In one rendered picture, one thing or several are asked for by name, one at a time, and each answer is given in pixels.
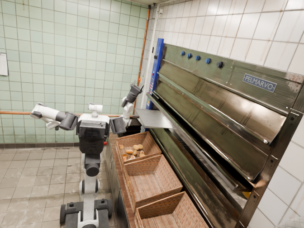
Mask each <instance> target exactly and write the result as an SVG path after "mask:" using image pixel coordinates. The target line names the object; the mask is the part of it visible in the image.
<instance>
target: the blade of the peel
mask: <svg viewBox="0 0 304 228"><path fill-rule="evenodd" d="M134 110H135V112H136V114H137V115H139V119H140V121H141V122H142V124H143V126H144V128H173V127H172V126H171V125H170V124H169V123H168V122H167V120H166V119H165V118H164V117H163V116H162V114H161V113H160V112H159V111H158V110H150V109H139V108H134Z"/></svg>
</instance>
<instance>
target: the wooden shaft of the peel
mask: <svg viewBox="0 0 304 228"><path fill-rule="evenodd" d="M0 114H23V115H30V114H31V112H14V111H0ZM76 115H78V116H81V115H82V114H76ZM99 115H105V116H108V117H119V116H121V115H113V114H99Z"/></svg>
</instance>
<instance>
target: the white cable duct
mask: <svg viewBox="0 0 304 228"><path fill-rule="evenodd" d="M159 5H160V3H158V4H157V11H156V17H155V22H154V28H153V34H152V41H151V47H150V53H149V59H148V64H147V72H146V78H145V83H144V89H143V95H142V102H141V109H142V108H143V100H144V95H145V89H146V84H147V76H148V71H149V65H150V60H151V54H152V47H153V41H154V35H155V30H156V24H157V13H158V11H159Z"/></svg>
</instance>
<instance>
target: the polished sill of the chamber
mask: <svg viewBox="0 0 304 228"><path fill-rule="evenodd" d="M165 129H166V130H167V131H168V132H169V134H170V135H171V136H172V137H173V138H174V140H175V141H176V142H177V143H178V145H179V146H180V147H181V149H182V150H183V151H184V152H185V154H186V155H187V156H188V157H189V159H190V160H191V161H192V162H193V163H194V165H195V166H196V167H197V168H198V170H199V171H200V172H201V173H202V175H203V176H204V177H205V178H206V180H207V181H208V182H209V183H210V184H211V186H212V187H213V188H214V190H215V191H216V192H217V193H218V195H219V196H220V197H221V198H222V200H223V201H224V202H225V204H226V205H227V206H228V207H229V208H230V209H231V211H232V212H233V213H234V215H235V216H236V217H237V218H238V219H239V217H240V214H241V212H242V210H243V209H242V207H241V206H240V205H239V204H238V203H237V202H236V200H235V199H234V198H233V197H232V196H231V195H230V194H229V193H228V192H227V190H226V189H225V188H224V187H223V186H222V185H221V183H220V182H219V181H218V180H217V179H216V178H215V177H214V175H213V174H212V173H211V172H210V171H209V170H208V168H207V167H206V166H205V165H204V164H203V163H202V161H201V160H200V159H199V158H198V157H197V156H196V155H195V154H194V152H193V151H192V150H191V149H190V148H189V147H188V146H187V144H186V143H185V142H184V141H183V140H182V139H181V137H180V136H179V135H178V134H177V133H176V132H175V130H174V129H172V128H165Z"/></svg>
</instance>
